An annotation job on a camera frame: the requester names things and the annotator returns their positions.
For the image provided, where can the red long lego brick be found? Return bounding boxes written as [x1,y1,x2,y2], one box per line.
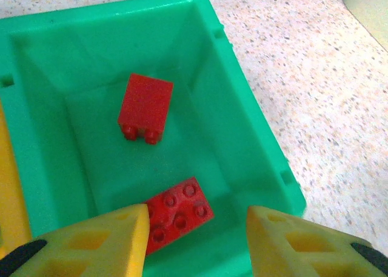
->
[142,176,215,256]

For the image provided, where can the yellow plastic bin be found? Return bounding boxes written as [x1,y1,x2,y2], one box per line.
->
[0,96,33,259]

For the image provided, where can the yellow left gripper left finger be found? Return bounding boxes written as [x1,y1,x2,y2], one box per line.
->
[0,202,151,277]

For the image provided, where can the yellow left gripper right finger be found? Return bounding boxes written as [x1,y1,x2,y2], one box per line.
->
[246,205,388,277]

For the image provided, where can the red square lego brick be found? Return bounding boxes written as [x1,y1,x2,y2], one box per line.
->
[117,73,175,145]

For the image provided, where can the green plastic bin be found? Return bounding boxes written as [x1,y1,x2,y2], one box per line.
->
[0,0,307,277]

